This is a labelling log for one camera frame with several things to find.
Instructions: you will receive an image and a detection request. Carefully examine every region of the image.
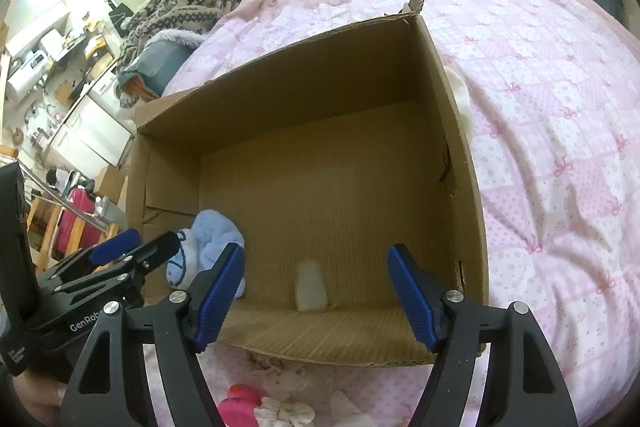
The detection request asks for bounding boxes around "pink suitcase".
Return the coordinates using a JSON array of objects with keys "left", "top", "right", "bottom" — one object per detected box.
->
[{"left": 54, "top": 188, "right": 101, "bottom": 258}]

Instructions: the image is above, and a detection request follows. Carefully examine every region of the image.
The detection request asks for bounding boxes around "grey patterned knit sweater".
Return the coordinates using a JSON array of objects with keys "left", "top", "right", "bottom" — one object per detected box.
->
[{"left": 118, "top": 0, "right": 271, "bottom": 72}]

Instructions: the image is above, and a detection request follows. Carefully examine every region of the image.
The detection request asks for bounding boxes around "pink floral bedspread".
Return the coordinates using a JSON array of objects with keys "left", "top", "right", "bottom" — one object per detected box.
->
[{"left": 140, "top": 0, "right": 635, "bottom": 427}]

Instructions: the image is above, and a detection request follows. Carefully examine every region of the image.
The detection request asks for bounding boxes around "white sock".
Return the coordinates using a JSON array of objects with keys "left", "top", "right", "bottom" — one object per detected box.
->
[{"left": 254, "top": 396, "right": 316, "bottom": 427}]

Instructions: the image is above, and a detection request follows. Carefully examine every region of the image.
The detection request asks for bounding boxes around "grey-blue cushion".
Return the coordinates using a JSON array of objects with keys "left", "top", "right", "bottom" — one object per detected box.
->
[{"left": 118, "top": 29, "right": 206, "bottom": 102}]

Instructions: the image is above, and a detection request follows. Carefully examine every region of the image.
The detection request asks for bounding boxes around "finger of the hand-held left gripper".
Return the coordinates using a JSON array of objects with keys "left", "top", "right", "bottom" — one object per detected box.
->
[
  {"left": 35, "top": 228, "right": 142, "bottom": 289},
  {"left": 52, "top": 231, "right": 183, "bottom": 309}
]

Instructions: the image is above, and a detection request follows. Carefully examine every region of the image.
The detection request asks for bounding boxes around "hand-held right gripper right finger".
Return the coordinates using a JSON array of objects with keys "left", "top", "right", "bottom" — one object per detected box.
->
[{"left": 387, "top": 243, "right": 578, "bottom": 427}]

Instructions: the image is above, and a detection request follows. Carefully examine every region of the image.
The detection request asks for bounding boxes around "brown cardboard box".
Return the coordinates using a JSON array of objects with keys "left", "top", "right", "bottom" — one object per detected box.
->
[{"left": 122, "top": 0, "right": 490, "bottom": 368}]

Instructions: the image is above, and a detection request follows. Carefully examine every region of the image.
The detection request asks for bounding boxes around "light blue plush toy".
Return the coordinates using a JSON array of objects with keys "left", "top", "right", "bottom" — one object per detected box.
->
[{"left": 166, "top": 209, "right": 246, "bottom": 300}]

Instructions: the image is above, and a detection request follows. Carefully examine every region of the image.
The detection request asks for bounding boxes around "metal rail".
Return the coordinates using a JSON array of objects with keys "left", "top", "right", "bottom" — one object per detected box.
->
[{"left": 20, "top": 166, "right": 122, "bottom": 229}]

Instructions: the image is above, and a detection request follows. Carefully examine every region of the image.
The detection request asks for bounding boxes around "white soft cloth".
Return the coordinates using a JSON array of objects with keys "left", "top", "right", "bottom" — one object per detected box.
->
[{"left": 330, "top": 391, "right": 377, "bottom": 427}]

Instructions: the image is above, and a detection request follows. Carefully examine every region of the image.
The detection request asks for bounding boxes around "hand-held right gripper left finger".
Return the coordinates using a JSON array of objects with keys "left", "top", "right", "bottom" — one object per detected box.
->
[{"left": 59, "top": 243, "right": 246, "bottom": 427}]

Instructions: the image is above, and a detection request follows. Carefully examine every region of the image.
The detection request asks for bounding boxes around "pink ball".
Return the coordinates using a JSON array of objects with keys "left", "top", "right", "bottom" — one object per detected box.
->
[{"left": 217, "top": 383, "right": 264, "bottom": 427}]

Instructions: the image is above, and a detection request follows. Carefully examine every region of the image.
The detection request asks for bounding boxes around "white cabinet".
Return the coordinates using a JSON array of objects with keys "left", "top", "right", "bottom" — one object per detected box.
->
[{"left": 47, "top": 69, "right": 137, "bottom": 168}]

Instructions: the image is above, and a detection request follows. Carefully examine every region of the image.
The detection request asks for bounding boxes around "white kitchen appliance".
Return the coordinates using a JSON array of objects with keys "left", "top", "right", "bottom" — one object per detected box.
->
[{"left": 5, "top": 49, "right": 57, "bottom": 104}]

